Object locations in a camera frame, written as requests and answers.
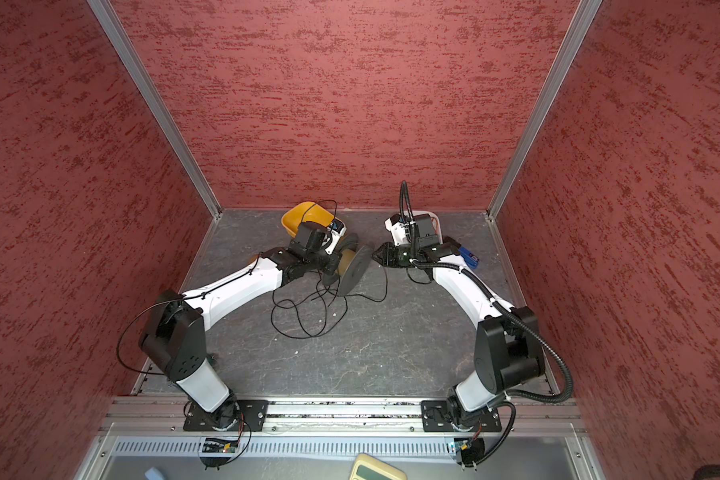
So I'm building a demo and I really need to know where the grey perforated cable spool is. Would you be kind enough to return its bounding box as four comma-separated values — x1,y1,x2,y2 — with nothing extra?
322,233,373,297

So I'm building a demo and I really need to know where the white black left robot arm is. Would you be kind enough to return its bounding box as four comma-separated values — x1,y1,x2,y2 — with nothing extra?
139,248,341,430

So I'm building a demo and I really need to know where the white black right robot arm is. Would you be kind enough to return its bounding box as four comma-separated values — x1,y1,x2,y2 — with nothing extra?
373,237,546,414

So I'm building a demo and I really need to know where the blue stapler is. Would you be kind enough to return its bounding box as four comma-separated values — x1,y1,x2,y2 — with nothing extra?
451,238,479,270

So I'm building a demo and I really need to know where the yellow plastic tub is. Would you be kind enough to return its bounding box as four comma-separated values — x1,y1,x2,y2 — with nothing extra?
281,201,335,238

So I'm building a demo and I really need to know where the beige device at bottom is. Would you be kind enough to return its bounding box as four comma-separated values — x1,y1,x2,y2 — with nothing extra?
349,454,408,480

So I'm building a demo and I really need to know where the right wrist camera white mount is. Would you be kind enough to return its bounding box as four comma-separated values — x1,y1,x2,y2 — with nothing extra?
384,210,443,246

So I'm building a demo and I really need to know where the black corrugated cable conduit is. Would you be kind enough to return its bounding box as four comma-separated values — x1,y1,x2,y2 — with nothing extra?
398,181,575,402

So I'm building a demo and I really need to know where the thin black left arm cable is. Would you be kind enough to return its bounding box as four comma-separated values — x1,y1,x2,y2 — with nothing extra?
115,199,340,378

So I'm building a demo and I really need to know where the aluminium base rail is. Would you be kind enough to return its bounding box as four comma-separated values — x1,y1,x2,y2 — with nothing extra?
92,395,594,464

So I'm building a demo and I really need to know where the aluminium corner post right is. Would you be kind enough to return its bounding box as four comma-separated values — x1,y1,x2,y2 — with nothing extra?
487,0,602,223

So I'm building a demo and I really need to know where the aluminium corner post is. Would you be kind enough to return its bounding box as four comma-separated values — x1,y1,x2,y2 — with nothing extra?
87,0,223,219
487,0,602,223

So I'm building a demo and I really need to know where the aluminium corner post left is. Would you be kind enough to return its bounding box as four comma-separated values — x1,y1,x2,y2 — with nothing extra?
87,0,223,219

